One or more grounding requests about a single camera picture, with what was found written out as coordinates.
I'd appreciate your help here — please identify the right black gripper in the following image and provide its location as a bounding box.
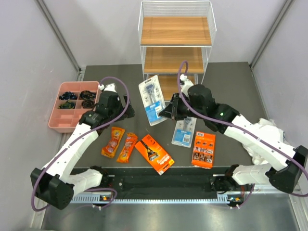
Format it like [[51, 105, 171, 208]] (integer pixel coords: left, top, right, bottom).
[[160, 93, 205, 121]]

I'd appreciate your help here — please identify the orange Gillette razor box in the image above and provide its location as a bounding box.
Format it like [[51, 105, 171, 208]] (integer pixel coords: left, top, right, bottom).
[[135, 134, 175, 175]]

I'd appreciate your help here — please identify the orange razor pouch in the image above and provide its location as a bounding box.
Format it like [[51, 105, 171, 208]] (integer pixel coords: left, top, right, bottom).
[[101, 127, 125, 158], [116, 132, 138, 163]]

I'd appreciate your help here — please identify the white wire wooden shelf rack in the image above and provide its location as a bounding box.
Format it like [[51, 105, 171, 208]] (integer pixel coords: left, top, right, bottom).
[[138, 0, 217, 101]]

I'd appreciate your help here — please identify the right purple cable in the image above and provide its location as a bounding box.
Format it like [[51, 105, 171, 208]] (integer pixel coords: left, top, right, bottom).
[[177, 60, 308, 209]]

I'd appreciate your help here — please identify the pink divided plastic tray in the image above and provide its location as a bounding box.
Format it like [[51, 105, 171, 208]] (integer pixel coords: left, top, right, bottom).
[[48, 81, 101, 133]]

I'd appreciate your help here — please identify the dark coiled item tray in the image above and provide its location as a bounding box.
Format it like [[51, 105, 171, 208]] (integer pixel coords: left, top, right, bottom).
[[81, 100, 95, 109], [79, 90, 97, 100]]

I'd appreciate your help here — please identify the white crumpled cloth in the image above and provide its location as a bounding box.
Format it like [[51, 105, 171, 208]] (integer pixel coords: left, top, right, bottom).
[[242, 118, 290, 165]]

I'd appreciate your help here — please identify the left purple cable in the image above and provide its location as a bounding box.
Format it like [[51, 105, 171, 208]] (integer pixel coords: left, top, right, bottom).
[[31, 76, 132, 212]]

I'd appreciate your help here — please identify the blue black item in tray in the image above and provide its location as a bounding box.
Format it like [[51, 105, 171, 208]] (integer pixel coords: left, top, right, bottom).
[[58, 91, 77, 100]]

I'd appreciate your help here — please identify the blue razor blister pack one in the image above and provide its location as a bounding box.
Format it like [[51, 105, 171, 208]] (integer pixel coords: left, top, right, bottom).
[[139, 75, 166, 126]]

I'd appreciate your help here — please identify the green black item in tray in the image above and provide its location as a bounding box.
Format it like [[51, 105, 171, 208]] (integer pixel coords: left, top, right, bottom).
[[58, 101, 76, 109]]

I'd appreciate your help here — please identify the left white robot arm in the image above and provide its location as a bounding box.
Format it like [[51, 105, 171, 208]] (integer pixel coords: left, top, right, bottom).
[[30, 83, 134, 212]]

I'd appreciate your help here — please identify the blue razor blister pack two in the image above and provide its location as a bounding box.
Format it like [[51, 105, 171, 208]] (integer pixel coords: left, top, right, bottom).
[[171, 117, 196, 148]]

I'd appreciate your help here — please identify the orange cartridge box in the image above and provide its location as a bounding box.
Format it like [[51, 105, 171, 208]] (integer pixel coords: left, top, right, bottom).
[[191, 131, 216, 169]]

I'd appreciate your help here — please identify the dark coiled item lower tray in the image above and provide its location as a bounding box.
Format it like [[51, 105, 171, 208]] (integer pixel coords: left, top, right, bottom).
[[81, 100, 95, 109]]

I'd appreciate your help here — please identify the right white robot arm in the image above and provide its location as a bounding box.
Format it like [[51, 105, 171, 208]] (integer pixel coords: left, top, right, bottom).
[[160, 74, 308, 194]]

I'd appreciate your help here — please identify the dark coiled item upper tray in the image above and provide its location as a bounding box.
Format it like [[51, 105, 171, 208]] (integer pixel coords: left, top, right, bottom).
[[79, 90, 97, 100]]

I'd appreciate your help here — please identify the purple cable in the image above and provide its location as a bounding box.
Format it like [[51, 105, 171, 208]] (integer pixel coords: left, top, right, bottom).
[[31, 76, 132, 212], [177, 60, 308, 209]]

